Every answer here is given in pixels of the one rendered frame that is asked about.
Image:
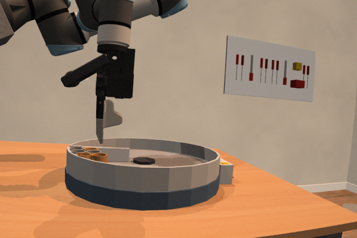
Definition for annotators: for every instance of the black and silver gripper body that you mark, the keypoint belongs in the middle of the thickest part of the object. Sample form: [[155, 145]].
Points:
[[117, 77]]

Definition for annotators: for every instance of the grey round turntable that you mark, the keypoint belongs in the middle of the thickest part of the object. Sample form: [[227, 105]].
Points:
[[146, 174]]

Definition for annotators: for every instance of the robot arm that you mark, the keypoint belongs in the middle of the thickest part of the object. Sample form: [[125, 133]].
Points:
[[65, 32]]

